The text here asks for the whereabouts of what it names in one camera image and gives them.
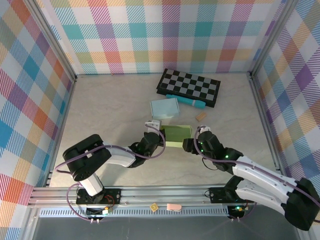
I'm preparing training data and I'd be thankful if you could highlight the light green paper box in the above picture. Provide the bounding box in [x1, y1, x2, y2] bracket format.
[159, 124, 193, 149]

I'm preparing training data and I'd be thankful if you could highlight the light blue paper box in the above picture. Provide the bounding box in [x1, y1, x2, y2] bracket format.
[149, 97, 181, 120]

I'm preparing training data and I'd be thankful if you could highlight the teal marker pen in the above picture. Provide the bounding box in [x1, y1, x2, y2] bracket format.
[165, 93, 206, 109]

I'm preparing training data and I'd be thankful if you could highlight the black grey folding chessboard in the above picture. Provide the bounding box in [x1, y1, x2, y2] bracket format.
[156, 68, 221, 108]

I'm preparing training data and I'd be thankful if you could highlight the pink eraser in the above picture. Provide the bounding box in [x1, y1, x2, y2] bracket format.
[166, 203, 183, 213]

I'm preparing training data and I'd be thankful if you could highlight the small circuit board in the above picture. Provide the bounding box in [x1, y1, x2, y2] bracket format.
[227, 205, 245, 218]
[86, 206, 113, 217]

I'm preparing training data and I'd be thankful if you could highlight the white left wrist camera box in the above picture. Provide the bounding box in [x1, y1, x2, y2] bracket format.
[144, 119, 161, 132]

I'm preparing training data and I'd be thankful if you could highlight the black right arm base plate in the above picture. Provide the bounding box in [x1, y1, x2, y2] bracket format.
[208, 186, 256, 204]

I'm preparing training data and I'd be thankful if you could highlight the wide aluminium mounting rail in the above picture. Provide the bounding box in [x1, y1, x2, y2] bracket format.
[27, 183, 304, 208]

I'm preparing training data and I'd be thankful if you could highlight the aluminium side rail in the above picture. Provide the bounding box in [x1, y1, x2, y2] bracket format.
[44, 76, 78, 188]
[248, 71, 287, 185]

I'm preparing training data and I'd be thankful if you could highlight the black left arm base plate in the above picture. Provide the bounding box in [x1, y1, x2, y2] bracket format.
[75, 187, 122, 205]

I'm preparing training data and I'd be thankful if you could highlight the grey slotted cable duct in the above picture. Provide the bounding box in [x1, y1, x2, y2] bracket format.
[39, 206, 231, 218]

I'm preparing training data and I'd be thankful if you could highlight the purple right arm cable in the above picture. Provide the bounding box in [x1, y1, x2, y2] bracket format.
[193, 126, 320, 225]

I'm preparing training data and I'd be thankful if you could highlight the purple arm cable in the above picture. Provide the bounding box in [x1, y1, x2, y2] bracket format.
[54, 124, 168, 223]
[193, 126, 320, 225]

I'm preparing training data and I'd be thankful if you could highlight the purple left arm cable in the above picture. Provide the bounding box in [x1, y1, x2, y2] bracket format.
[54, 124, 168, 223]

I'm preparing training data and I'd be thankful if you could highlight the aluminium frame post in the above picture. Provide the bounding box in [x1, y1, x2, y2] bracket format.
[249, 0, 300, 78]
[26, 0, 78, 82]

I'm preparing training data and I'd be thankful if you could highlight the aluminium frame leg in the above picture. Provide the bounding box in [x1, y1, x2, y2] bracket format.
[18, 206, 42, 240]

